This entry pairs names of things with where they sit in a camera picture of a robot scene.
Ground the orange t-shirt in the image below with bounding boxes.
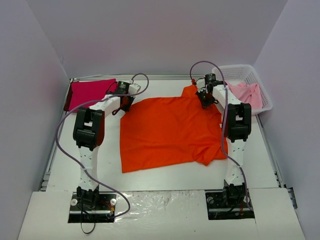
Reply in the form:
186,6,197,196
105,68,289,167
119,85,227,173

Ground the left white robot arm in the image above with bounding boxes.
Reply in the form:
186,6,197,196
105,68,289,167
73,80,141,209

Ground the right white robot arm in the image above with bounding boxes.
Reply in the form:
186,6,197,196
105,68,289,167
191,73,252,207

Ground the pink t-shirt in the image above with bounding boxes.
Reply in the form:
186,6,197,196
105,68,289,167
227,82,263,110

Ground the white plastic basket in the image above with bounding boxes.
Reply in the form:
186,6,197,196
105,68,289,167
212,64,273,115

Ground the folded magenta t-shirt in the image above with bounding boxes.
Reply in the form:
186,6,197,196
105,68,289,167
63,78,117,111

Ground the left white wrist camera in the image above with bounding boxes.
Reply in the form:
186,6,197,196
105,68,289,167
128,83,141,96

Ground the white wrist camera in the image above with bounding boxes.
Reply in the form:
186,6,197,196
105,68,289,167
192,78,213,94
128,83,141,96

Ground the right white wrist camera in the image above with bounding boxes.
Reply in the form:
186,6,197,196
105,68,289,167
192,78,213,94

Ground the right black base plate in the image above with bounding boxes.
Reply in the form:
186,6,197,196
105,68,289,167
205,190,255,221

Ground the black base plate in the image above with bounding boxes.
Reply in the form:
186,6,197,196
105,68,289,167
68,192,117,224
205,190,255,221

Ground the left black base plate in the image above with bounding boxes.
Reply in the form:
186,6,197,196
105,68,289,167
68,192,117,224

